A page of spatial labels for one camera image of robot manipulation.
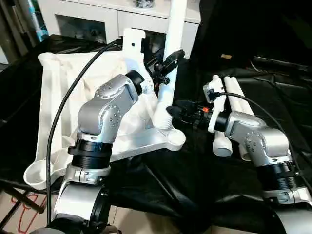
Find white plastic table top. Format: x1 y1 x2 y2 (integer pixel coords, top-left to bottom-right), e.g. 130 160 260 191
23 50 187 190

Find shiny object on cabinet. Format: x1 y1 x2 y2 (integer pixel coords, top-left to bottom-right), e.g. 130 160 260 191
133 0 155 8

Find black mat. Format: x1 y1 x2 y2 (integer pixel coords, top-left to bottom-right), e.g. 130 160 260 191
0 34 312 234

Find white cabinet with glass doors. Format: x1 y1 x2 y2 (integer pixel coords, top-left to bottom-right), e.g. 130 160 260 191
39 0 202 59

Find black backdrop cloth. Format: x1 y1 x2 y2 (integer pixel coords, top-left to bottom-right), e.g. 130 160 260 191
190 0 312 78

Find blue and white box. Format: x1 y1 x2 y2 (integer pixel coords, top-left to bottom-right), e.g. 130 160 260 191
34 0 47 42

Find beige curtain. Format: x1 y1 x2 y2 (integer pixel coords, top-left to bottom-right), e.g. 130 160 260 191
0 0 39 64

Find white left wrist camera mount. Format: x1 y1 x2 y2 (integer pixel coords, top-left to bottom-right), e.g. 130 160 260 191
121 28 155 96

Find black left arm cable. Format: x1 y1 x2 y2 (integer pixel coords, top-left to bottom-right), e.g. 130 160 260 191
45 40 123 225

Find black metal frame bars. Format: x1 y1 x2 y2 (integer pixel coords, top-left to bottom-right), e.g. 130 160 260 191
0 179 47 220

